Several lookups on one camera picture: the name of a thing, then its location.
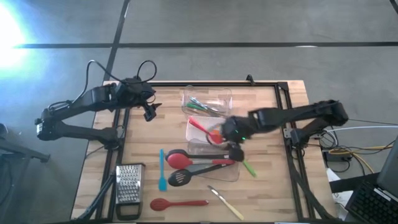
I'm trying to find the black power box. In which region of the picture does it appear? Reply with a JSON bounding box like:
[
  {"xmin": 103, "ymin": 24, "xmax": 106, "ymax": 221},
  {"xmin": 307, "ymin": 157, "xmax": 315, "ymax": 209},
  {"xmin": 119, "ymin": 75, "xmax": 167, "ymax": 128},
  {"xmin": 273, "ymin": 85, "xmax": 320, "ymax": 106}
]
[{"xmin": 323, "ymin": 150, "xmax": 354, "ymax": 163}]

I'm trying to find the pink silicone spatula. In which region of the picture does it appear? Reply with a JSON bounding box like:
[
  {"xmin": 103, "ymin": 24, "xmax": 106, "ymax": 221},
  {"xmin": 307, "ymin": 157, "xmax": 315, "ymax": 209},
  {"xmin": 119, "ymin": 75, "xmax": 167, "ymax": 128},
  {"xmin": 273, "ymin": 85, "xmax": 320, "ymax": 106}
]
[{"xmin": 188, "ymin": 118, "xmax": 224, "ymax": 146}]

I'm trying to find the red slotted spoon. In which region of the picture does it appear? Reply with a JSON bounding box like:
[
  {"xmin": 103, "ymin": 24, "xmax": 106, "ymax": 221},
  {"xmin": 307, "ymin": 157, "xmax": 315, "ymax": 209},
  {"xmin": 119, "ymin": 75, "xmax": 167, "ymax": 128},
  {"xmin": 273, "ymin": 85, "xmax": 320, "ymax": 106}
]
[{"xmin": 149, "ymin": 198, "xmax": 210, "ymax": 212}]

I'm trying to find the small red spatula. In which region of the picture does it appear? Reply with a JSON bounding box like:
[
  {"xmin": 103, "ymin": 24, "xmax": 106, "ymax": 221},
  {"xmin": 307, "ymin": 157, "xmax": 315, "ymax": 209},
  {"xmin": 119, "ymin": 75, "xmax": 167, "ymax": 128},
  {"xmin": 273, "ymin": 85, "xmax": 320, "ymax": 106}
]
[{"xmin": 188, "ymin": 116, "xmax": 224, "ymax": 145}]

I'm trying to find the green silicone spatula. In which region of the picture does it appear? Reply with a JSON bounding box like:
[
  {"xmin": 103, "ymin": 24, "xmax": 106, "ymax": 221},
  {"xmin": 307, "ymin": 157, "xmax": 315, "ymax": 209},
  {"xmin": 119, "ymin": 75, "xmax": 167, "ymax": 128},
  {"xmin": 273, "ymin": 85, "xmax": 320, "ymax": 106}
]
[{"xmin": 242, "ymin": 159, "xmax": 258, "ymax": 179}]

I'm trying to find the white paper sheet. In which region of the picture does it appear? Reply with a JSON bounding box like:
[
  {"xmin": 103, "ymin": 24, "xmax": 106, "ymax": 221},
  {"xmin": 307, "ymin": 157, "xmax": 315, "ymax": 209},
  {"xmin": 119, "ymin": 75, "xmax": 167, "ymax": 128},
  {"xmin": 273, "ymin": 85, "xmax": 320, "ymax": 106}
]
[{"xmin": 326, "ymin": 167, "xmax": 354, "ymax": 220}]

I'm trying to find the black laptop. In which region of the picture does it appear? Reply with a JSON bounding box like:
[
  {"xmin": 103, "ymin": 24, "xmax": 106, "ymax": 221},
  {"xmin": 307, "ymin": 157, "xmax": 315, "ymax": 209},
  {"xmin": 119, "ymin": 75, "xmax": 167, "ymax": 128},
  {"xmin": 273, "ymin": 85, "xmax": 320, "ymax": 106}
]
[{"xmin": 345, "ymin": 136, "xmax": 398, "ymax": 224}]

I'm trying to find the metal box grater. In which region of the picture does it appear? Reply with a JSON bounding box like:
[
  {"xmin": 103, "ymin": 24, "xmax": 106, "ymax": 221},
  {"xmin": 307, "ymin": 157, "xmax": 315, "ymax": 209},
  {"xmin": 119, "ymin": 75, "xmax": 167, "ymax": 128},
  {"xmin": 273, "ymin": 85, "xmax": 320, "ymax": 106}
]
[{"xmin": 114, "ymin": 163, "xmax": 146, "ymax": 222}]

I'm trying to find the clear plastic bin with sticker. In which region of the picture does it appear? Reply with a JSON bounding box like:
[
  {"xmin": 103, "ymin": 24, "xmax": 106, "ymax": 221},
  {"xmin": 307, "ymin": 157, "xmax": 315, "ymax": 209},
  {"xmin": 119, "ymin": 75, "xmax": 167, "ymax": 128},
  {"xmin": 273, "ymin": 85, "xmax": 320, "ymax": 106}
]
[{"xmin": 186, "ymin": 138, "xmax": 243, "ymax": 183}]

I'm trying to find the green-handled table knife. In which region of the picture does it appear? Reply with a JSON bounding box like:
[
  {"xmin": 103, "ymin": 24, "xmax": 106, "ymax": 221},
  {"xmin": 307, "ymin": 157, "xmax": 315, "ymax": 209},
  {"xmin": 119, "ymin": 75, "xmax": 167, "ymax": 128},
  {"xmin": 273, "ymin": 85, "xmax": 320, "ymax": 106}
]
[{"xmin": 185, "ymin": 101, "xmax": 215, "ymax": 114}]

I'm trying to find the black stand leg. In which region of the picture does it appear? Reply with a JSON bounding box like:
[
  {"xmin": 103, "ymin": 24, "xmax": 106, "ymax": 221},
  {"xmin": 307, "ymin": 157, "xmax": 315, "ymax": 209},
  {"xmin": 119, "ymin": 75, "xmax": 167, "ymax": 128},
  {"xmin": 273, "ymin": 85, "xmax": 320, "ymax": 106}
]
[{"xmin": 0, "ymin": 123, "xmax": 51, "ymax": 164}]

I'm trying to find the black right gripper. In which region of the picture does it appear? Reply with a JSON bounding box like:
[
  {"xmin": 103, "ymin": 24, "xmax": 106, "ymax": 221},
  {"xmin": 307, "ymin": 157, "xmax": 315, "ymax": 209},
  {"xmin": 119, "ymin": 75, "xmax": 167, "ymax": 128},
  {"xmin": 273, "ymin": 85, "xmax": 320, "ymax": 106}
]
[{"xmin": 222, "ymin": 114, "xmax": 252, "ymax": 163}]

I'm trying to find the white cable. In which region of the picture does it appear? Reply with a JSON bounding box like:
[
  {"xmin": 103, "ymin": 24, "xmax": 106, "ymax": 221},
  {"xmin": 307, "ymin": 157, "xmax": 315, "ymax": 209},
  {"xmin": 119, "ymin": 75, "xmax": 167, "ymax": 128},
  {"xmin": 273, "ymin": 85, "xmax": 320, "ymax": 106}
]
[{"xmin": 329, "ymin": 125, "xmax": 398, "ymax": 133}]

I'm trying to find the teal silicone spatula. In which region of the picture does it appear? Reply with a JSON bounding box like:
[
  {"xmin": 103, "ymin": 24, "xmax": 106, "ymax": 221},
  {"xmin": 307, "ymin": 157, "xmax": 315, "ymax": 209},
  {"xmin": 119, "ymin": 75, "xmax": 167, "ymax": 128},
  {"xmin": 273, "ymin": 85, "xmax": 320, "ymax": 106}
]
[{"xmin": 157, "ymin": 149, "xmax": 168, "ymax": 192}]

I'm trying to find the cream-handled table knife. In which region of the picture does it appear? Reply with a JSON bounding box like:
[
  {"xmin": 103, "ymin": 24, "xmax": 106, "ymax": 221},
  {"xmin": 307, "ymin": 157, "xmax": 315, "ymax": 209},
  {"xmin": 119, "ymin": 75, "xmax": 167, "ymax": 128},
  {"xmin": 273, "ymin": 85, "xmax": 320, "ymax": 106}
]
[{"xmin": 206, "ymin": 186, "xmax": 246, "ymax": 221}]

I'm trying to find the black slotted spoon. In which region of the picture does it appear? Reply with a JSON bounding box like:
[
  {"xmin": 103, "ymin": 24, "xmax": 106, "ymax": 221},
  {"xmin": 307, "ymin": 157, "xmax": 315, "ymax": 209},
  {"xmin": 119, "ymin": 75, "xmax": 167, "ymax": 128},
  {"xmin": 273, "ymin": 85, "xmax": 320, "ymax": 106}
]
[{"xmin": 167, "ymin": 163, "xmax": 234, "ymax": 187}]

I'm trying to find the white plastic bin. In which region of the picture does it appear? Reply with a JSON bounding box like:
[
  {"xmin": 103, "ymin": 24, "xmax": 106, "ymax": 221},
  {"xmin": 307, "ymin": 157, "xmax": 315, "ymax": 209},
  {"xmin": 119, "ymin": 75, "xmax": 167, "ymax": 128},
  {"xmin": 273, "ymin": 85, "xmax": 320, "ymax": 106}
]
[{"xmin": 185, "ymin": 115, "xmax": 228, "ymax": 146}]

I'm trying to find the red spoon with steel handle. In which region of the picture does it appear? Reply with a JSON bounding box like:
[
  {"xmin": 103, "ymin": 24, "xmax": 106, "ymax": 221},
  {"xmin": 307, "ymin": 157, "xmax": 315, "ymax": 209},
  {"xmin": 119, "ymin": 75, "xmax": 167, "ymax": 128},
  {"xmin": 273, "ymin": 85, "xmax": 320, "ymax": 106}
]
[{"xmin": 167, "ymin": 152, "xmax": 236, "ymax": 170}]

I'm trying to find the yellow cable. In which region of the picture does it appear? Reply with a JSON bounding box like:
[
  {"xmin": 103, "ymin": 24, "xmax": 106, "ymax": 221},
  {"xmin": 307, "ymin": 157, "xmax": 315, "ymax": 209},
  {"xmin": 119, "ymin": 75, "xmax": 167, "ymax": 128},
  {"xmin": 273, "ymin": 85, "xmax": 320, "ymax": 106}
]
[{"xmin": 328, "ymin": 145, "xmax": 394, "ymax": 174}]

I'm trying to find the grey silicone spoon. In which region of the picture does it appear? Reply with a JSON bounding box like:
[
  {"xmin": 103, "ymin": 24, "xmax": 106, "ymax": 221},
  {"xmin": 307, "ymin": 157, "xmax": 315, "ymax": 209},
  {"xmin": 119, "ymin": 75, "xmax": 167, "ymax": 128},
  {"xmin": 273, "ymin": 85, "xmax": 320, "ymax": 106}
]
[{"xmin": 185, "ymin": 164, "xmax": 220, "ymax": 175}]

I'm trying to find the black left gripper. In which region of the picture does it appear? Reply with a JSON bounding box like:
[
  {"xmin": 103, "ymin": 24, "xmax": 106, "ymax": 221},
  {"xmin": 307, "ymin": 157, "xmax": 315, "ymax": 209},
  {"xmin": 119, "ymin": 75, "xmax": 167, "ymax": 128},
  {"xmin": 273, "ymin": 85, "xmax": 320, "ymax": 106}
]
[{"xmin": 136, "ymin": 87, "xmax": 164, "ymax": 123}]

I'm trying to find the white-handled table knife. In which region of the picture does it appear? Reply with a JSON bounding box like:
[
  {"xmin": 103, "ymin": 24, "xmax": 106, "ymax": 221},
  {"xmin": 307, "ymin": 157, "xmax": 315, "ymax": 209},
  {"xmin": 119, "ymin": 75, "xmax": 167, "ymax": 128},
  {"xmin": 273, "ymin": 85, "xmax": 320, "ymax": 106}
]
[{"xmin": 188, "ymin": 96, "xmax": 220, "ymax": 113}]

